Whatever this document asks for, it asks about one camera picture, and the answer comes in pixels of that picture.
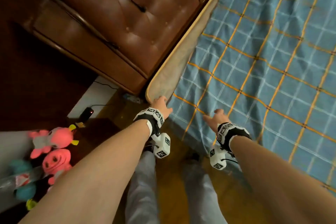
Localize person's right hand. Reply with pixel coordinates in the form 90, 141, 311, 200
203, 108, 231, 134

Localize person's left hand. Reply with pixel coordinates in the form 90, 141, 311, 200
151, 96, 173, 119

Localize pale patterned mattress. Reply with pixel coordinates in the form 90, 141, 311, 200
145, 0, 236, 104

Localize blue plaid bed sheet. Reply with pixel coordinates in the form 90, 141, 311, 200
165, 0, 336, 193

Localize person's left forearm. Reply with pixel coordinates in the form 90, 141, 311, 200
20, 120, 152, 224

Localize person's right forearm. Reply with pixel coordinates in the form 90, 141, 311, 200
230, 136, 336, 224

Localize person's right leg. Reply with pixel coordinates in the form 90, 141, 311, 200
183, 161, 228, 224

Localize person's leg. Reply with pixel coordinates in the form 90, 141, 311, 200
183, 161, 228, 224
125, 150, 159, 224

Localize person's left leg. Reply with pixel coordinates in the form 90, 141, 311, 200
125, 150, 159, 224

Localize white power strip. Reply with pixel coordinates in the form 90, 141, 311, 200
123, 94, 144, 104

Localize black power adapter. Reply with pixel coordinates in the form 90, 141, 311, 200
78, 107, 94, 122

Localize pink plush toy yellow horns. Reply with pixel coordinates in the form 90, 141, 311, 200
28, 124, 79, 159

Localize pink round plush toy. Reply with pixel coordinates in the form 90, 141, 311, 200
42, 149, 72, 185

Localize teal plush toy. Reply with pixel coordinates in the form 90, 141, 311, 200
9, 159, 37, 202

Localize white black marker wrist camera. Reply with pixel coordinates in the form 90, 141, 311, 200
133, 107, 171, 159
209, 122, 252, 170

